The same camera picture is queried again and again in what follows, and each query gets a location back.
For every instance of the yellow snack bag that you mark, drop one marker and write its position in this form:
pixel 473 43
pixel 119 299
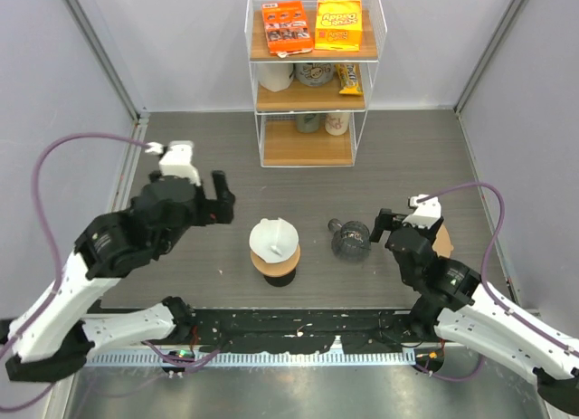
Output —
pixel 339 25

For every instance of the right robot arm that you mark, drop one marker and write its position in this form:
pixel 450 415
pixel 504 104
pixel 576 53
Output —
pixel 456 305

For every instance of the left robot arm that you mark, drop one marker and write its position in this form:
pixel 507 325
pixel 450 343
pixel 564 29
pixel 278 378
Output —
pixel 59 342

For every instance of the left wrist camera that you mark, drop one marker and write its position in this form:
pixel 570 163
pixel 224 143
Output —
pixel 176 159

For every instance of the white paper roll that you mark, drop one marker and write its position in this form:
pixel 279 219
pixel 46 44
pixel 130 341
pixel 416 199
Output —
pixel 275 77

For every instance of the yellow candy bag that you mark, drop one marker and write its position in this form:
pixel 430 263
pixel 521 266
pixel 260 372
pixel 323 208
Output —
pixel 349 79

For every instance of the white paper coffee filter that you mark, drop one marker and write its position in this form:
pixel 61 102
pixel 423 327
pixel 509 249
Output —
pixel 274 240

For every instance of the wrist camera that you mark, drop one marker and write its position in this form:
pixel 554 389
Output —
pixel 426 211
pixel 176 159

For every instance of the white wire shelf rack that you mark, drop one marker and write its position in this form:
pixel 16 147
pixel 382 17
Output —
pixel 310 108

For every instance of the white slotted cable duct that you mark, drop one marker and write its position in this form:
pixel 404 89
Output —
pixel 335 357

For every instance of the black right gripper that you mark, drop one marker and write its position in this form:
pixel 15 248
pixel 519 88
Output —
pixel 386 220

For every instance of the grey printed tin can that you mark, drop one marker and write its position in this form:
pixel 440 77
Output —
pixel 314 74

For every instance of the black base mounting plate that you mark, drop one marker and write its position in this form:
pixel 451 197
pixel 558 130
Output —
pixel 299 331

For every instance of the smoky glass coffee server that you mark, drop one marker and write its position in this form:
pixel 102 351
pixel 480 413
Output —
pixel 350 240

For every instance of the brown paper coffee filter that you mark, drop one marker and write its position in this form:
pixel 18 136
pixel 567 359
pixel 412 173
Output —
pixel 442 244

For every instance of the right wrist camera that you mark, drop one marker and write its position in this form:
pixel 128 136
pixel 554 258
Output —
pixel 426 211

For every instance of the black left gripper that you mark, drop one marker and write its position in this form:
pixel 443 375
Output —
pixel 226 197

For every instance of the orange snack box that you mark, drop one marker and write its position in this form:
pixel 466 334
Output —
pixel 286 28

